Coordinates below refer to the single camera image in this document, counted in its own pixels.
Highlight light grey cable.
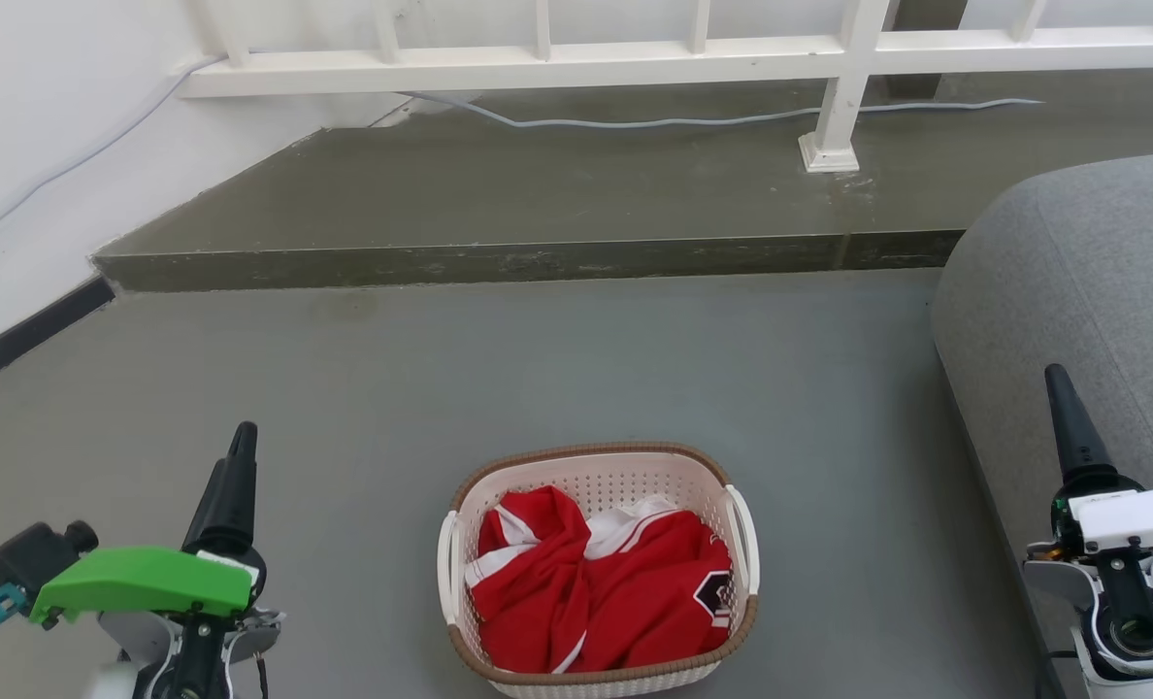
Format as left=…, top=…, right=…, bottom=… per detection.
left=0, top=53, right=230, bottom=253
left=397, top=90, right=1045, bottom=131

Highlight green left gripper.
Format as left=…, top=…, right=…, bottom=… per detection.
left=28, top=421, right=268, bottom=628

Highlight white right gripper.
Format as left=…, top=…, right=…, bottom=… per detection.
left=1044, top=364, right=1153, bottom=555

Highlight red and white jersey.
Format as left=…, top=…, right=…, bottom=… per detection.
left=465, top=485, right=736, bottom=676

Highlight white railing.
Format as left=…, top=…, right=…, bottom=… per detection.
left=179, top=0, right=1153, bottom=174

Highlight grey fabric sofa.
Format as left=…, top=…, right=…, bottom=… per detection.
left=931, top=152, right=1153, bottom=699

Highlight black baseboard strip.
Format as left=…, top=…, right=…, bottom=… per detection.
left=0, top=275, right=116, bottom=397

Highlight white plastic laundry basket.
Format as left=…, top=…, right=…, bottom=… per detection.
left=437, top=442, right=762, bottom=699

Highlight dark grey pillar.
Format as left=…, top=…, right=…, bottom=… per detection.
left=885, top=0, right=968, bottom=100

